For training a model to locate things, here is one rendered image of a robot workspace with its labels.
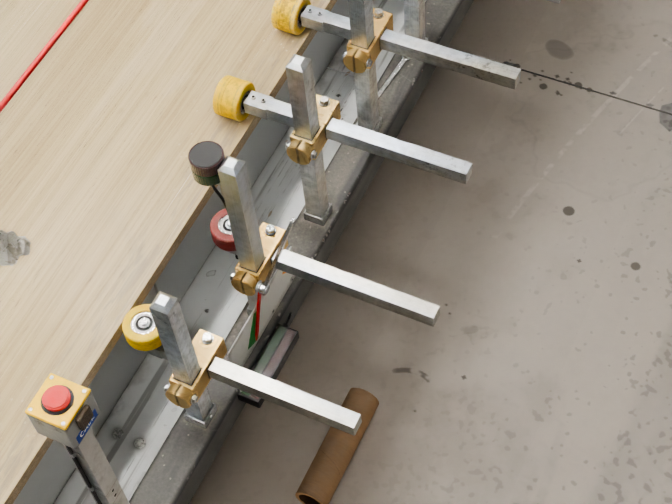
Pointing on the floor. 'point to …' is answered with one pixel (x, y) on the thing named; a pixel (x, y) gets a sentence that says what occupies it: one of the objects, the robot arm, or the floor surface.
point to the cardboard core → (336, 452)
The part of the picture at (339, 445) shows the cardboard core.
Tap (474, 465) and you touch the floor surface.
